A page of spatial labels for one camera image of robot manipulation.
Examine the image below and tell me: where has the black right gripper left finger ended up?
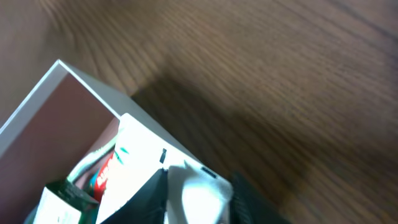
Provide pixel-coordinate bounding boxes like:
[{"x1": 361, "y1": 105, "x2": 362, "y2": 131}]
[{"x1": 103, "y1": 169, "x2": 168, "y2": 224}]

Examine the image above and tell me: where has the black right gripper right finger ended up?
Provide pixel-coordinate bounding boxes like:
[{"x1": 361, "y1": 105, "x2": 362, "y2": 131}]
[{"x1": 229, "y1": 172, "x2": 290, "y2": 224}]

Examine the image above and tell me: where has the white lotion tube gold cap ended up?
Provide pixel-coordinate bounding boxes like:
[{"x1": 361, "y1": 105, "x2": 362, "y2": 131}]
[{"x1": 96, "y1": 113, "x2": 233, "y2": 223}]

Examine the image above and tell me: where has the teal red toothpaste tube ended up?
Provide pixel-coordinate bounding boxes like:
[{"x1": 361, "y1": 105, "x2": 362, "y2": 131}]
[{"x1": 88, "y1": 153, "x2": 114, "y2": 202}]

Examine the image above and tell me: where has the white green toothbrush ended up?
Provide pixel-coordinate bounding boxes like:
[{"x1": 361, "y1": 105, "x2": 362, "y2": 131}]
[{"x1": 67, "y1": 134, "x2": 119, "y2": 183}]

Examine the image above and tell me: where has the green white soap packet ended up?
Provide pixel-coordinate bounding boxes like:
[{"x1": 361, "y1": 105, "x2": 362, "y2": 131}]
[{"x1": 33, "y1": 180, "x2": 100, "y2": 224}]

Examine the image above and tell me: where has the white box brown inside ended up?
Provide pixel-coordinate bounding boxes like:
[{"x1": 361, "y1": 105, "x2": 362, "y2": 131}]
[{"x1": 1, "y1": 60, "x2": 183, "y2": 223}]

